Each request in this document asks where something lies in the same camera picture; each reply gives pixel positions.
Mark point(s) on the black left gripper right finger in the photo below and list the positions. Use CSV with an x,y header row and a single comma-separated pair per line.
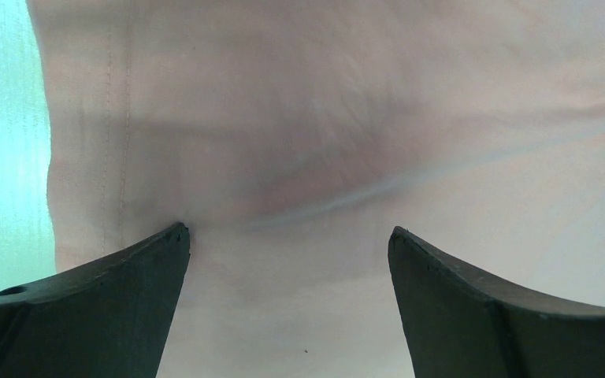
x,y
462,321

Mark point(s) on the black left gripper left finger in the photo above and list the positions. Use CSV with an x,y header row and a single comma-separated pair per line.
x,y
107,318

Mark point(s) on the pink t shirt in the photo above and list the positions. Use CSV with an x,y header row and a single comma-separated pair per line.
x,y
293,136

